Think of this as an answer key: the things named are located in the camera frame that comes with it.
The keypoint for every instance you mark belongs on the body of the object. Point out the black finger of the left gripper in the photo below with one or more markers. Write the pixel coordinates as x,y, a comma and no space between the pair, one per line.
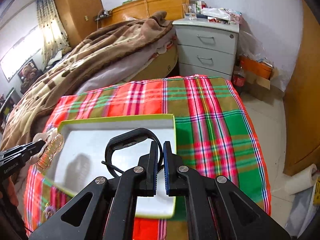
19,155

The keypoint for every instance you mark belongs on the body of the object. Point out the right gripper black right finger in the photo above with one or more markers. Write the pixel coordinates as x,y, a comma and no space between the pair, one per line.
216,208

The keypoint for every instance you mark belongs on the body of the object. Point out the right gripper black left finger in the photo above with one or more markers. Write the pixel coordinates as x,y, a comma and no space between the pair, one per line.
104,209

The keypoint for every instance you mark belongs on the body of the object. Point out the cream translucent hair claw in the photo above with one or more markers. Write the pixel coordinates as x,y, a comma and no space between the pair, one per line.
53,144

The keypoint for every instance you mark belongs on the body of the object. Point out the black smart wristband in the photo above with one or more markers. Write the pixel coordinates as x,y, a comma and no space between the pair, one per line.
126,140

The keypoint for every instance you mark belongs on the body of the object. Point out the pink rhinestone hair clip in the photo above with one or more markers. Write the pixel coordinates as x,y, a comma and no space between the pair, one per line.
49,211

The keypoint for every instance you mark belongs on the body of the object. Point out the person's left hand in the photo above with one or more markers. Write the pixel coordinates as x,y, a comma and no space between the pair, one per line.
10,191

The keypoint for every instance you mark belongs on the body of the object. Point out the brown paw print blanket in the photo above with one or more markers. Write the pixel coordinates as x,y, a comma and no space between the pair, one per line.
96,52

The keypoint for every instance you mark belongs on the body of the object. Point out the red green plaid cloth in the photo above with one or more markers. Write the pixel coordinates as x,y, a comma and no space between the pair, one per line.
202,117

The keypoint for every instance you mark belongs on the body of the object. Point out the white paper towel roll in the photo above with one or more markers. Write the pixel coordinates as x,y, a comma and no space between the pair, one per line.
302,180

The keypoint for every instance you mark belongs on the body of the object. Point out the dotted window curtain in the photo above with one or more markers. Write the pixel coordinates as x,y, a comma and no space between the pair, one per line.
55,37

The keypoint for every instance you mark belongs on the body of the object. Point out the wooden cabinet on right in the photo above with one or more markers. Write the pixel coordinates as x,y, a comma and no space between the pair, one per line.
301,101

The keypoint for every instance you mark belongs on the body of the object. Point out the orange box on floor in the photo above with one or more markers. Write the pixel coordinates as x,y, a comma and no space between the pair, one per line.
259,69

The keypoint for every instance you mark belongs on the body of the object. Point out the grey nightstand with drawers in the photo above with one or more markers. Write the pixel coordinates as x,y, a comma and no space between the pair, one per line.
206,48

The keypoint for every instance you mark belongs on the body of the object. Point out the tall wooden wardrobe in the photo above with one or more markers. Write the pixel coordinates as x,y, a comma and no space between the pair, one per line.
77,17

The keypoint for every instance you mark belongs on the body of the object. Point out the clutter on nightstand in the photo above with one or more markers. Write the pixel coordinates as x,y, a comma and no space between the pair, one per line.
218,15

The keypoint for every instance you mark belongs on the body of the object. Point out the wooden bed headboard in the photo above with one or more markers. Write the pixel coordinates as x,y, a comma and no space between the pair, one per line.
141,9

